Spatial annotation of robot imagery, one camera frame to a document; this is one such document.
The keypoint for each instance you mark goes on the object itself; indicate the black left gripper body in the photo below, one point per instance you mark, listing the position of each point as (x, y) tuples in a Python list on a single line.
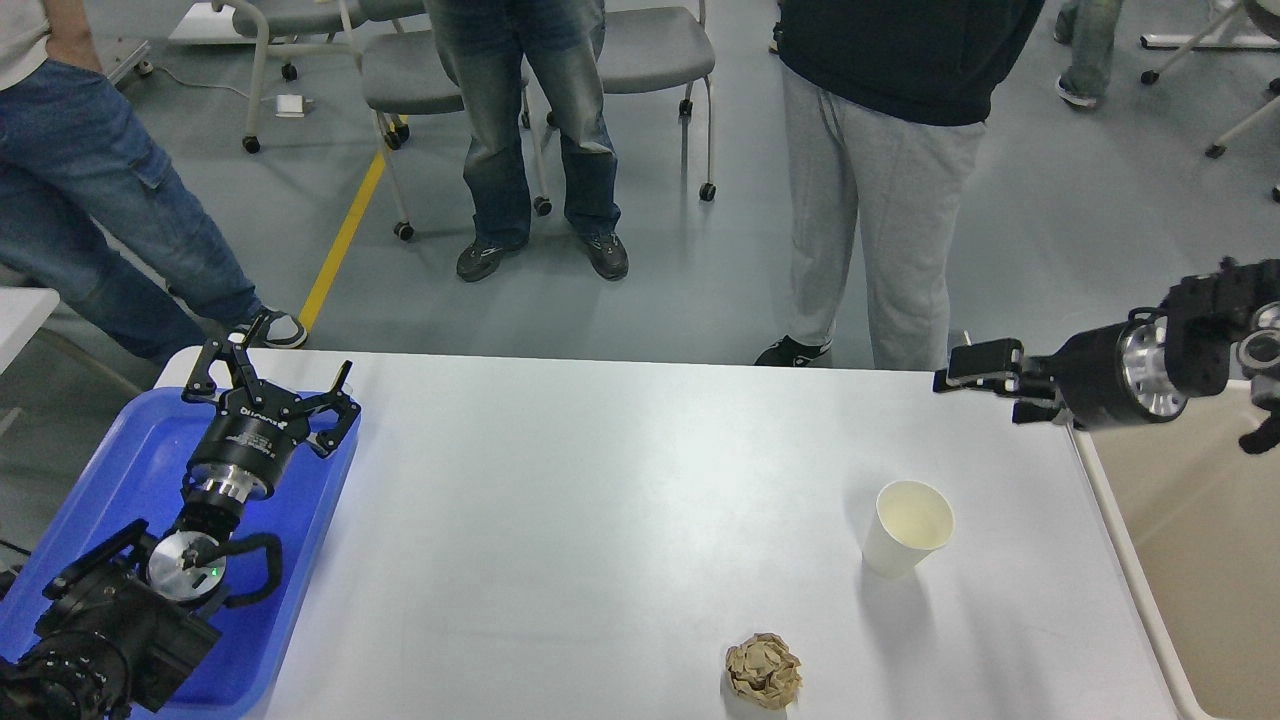
[(250, 440)]

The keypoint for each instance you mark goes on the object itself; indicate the grey chair right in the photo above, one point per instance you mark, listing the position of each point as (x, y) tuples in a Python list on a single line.
[(654, 48)]

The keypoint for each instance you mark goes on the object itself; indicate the beige plastic bin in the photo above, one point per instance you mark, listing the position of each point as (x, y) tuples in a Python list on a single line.
[(1195, 523)]

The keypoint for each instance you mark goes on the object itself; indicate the white chair base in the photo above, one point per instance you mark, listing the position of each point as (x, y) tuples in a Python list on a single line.
[(1264, 15)]

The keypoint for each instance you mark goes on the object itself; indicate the blue plastic tray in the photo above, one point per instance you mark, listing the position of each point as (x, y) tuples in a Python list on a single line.
[(137, 472)]

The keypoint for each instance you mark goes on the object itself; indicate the grey chair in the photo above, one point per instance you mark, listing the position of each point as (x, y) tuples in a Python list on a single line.
[(401, 76), (288, 29), (654, 48)]

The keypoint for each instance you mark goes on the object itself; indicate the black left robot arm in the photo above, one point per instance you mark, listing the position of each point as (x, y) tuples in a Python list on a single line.
[(170, 581)]

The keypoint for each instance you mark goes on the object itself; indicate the grey chair middle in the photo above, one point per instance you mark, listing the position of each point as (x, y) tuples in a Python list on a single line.
[(401, 76)]

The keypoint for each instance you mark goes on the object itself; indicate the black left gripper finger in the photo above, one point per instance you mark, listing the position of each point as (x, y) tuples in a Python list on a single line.
[(298, 411), (245, 387)]

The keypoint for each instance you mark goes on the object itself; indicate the white side table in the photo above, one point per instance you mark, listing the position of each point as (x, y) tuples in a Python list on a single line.
[(23, 312)]

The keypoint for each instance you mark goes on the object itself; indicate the person in olive trousers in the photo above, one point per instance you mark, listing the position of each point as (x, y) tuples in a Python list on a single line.
[(1088, 28)]

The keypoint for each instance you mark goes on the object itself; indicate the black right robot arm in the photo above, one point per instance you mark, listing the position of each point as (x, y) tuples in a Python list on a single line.
[(1212, 321)]

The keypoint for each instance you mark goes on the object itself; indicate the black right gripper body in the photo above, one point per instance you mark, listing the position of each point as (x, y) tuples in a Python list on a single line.
[(1114, 376)]

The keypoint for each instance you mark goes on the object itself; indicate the white paper cup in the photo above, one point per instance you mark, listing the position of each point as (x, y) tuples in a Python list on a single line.
[(911, 520)]

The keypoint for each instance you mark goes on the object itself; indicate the person in blue jeans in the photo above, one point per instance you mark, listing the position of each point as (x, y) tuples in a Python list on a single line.
[(94, 209)]

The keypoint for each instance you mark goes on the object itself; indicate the grey chair left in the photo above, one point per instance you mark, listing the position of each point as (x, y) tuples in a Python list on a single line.
[(288, 29)]

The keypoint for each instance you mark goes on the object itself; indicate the person in grey sweatpants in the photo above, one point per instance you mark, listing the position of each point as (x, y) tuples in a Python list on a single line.
[(886, 103)]

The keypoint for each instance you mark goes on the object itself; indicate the white power adapter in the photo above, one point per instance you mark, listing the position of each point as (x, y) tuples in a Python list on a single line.
[(290, 106)]

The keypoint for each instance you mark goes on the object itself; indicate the crumpled brown paper ball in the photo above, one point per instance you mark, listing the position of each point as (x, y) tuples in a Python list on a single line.
[(764, 670)]

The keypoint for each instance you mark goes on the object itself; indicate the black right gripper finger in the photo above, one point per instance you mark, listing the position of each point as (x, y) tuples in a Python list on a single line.
[(1035, 410), (995, 366)]

